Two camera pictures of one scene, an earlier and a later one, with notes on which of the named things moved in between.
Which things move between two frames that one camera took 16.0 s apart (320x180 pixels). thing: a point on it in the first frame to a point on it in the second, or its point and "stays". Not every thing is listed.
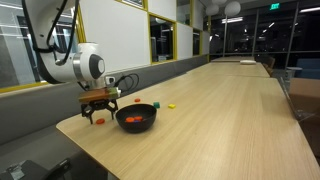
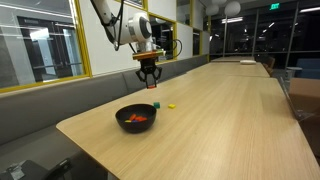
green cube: [156, 104] stays
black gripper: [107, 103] to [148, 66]
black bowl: [136, 118] stays
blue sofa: [310, 68] stays
